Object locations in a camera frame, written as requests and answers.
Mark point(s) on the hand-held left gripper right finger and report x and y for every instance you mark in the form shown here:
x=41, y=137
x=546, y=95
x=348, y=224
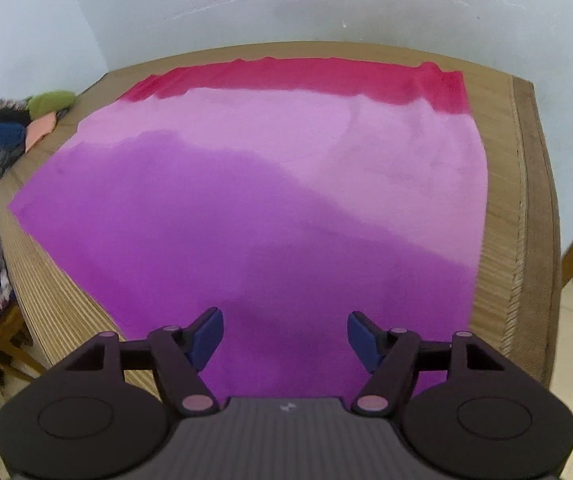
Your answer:
x=364, y=342

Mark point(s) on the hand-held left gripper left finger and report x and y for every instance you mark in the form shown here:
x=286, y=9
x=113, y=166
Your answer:
x=207, y=337

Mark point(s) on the purple pink red gradient cloth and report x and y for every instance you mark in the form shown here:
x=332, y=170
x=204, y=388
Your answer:
x=276, y=200

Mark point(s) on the wooden chair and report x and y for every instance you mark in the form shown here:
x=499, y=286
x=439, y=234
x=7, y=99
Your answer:
x=1, y=342

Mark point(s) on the bamboo mat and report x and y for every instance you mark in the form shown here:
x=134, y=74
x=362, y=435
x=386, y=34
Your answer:
x=499, y=170

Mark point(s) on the dark patterned cloth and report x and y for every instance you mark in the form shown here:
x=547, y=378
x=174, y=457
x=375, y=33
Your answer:
x=1, y=167

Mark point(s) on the blue cloth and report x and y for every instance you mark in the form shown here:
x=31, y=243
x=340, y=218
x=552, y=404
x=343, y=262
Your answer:
x=6, y=135

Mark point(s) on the wooden bed frame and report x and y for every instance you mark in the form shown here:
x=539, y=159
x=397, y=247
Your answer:
x=536, y=210

